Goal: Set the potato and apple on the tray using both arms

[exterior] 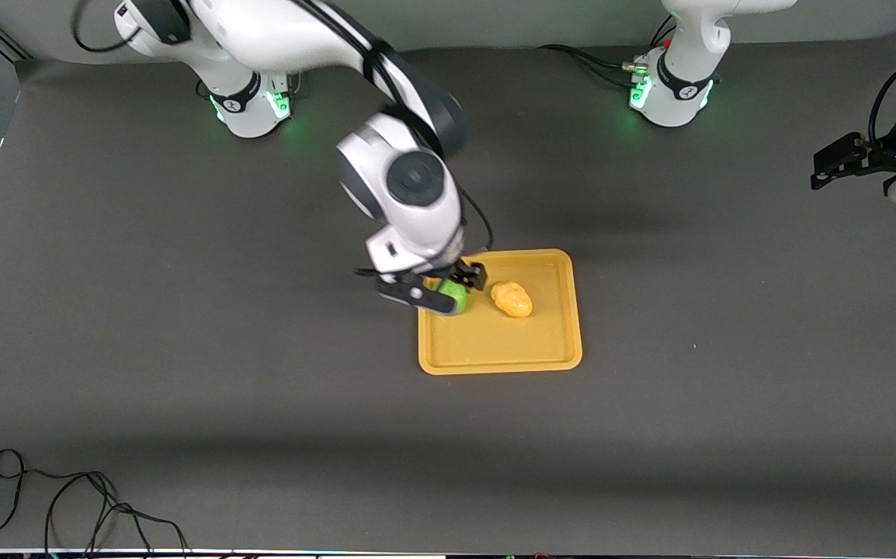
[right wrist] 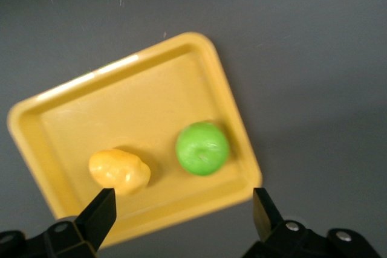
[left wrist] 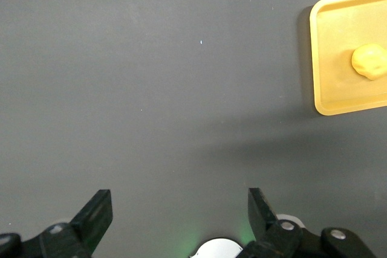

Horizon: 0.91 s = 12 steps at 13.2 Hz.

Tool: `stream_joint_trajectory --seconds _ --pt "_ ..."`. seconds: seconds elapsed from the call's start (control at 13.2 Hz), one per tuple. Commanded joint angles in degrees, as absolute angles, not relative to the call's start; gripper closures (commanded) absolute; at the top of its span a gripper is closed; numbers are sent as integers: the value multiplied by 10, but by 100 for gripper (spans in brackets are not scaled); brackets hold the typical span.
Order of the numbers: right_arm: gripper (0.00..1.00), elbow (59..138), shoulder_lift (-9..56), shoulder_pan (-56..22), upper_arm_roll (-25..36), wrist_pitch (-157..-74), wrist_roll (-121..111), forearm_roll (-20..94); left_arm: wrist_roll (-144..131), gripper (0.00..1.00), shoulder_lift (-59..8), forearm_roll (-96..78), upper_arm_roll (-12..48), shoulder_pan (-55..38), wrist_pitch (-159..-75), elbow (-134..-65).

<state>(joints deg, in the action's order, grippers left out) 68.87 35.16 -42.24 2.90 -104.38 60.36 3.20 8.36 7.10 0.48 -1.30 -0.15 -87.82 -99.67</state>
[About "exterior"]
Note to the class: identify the yellow potato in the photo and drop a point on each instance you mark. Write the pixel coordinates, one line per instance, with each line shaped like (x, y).
(512, 300)

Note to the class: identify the yellow plastic tray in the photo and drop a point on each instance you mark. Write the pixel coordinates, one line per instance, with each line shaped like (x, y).
(510, 341)

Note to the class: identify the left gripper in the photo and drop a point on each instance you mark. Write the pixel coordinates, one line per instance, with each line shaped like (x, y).
(880, 154)

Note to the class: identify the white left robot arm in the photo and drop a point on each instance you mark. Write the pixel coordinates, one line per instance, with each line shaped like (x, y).
(685, 46)

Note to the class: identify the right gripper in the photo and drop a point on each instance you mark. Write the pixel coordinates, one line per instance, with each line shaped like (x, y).
(456, 274)

